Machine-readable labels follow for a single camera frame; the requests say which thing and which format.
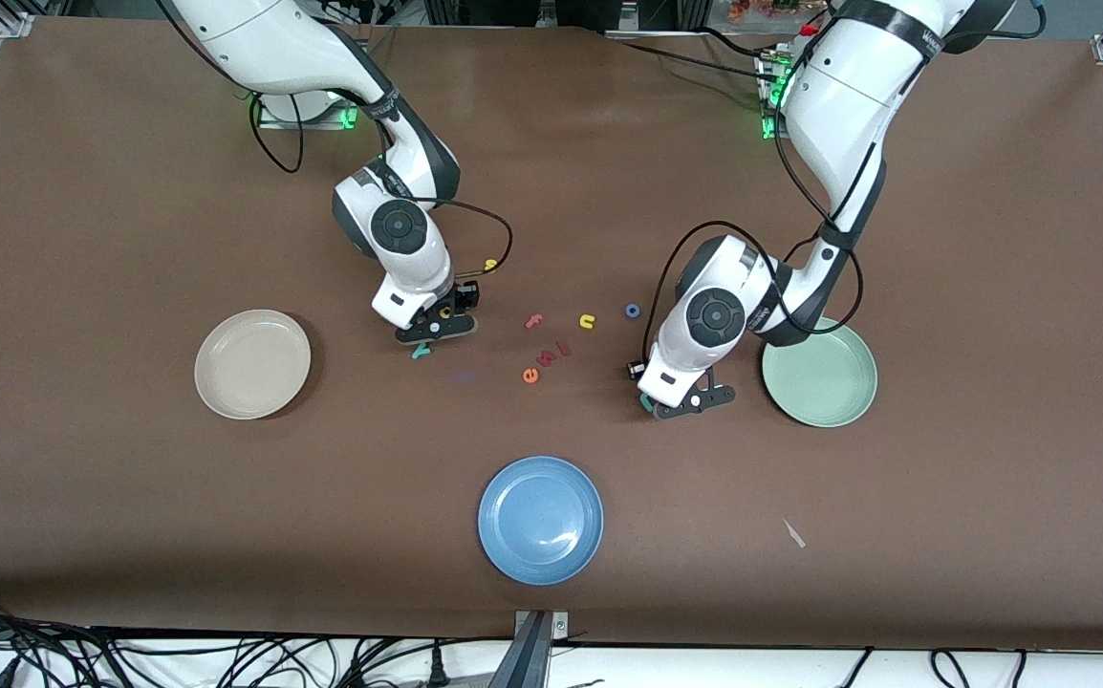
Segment black base cable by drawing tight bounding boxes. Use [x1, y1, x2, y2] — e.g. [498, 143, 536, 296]
[604, 27, 782, 92]

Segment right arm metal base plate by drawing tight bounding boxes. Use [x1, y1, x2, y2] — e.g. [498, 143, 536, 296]
[257, 91, 363, 130]

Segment blue round plate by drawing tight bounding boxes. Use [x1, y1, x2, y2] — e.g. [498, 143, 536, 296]
[477, 456, 605, 586]

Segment orange flower bunch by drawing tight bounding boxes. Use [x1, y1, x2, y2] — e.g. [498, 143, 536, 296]
[728, 0, 811, 22]

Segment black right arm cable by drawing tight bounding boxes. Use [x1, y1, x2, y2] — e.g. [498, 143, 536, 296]
[249, 88, 515, 284]

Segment tangled black floor cables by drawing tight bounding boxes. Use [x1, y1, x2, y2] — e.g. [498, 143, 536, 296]
[0, 591, 514, 688]

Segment beige round plate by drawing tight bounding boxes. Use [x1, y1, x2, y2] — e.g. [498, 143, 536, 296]
[194, 309, 313, 421]

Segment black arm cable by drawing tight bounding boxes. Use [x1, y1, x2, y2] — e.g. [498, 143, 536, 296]
[642, 57, 866, 369]
[249, 88, 515, 284]

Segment grey metal camera post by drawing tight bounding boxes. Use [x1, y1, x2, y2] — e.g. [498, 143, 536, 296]
[489, 610, 572, 688]

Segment pale green round plate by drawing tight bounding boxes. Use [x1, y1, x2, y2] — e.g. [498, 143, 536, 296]
[761, 316, 879, 428]

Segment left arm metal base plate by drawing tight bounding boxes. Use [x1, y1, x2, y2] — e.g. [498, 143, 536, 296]
[755, 48, 793, 140]

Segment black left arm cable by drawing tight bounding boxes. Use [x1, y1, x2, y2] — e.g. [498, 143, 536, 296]
[642, 57, 866, 369]

